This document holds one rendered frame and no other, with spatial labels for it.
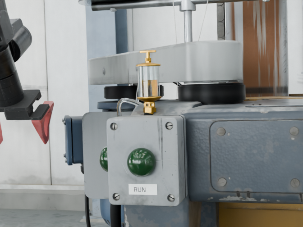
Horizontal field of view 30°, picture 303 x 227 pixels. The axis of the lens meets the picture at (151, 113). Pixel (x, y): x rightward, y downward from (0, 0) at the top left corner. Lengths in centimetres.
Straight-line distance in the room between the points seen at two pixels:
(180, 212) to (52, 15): 580
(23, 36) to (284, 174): 63
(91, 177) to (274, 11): 46
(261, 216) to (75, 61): 540
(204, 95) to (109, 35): 492
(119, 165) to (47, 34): 581
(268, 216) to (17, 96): 49
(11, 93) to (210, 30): 489
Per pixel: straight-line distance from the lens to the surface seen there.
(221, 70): 72
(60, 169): 637
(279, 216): 92
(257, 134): 60
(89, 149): 106
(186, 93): 73
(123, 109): 106
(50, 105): 107
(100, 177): 106
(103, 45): 564
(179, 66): 75
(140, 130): 57
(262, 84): 110
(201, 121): 61
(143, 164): 56
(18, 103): 105
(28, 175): 655
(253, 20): 110
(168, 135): 57
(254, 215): 92
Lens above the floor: 136
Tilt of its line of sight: 3 degrees down
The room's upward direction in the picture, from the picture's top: 2 degrees counter-clockwise
